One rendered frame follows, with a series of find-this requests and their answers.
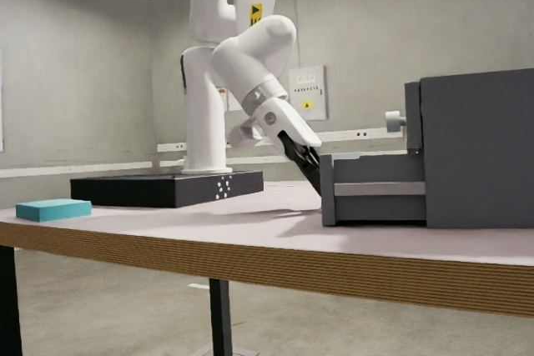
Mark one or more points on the grey cabinet with drawer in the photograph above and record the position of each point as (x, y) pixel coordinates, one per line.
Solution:
(474, 168)

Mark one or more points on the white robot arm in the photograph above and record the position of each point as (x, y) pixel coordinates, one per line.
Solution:
(238, 63)

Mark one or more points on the teal rectangular block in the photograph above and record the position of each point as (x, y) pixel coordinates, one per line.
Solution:
(50, 210)

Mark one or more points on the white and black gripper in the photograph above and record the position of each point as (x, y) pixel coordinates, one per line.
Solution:
(290, 135)

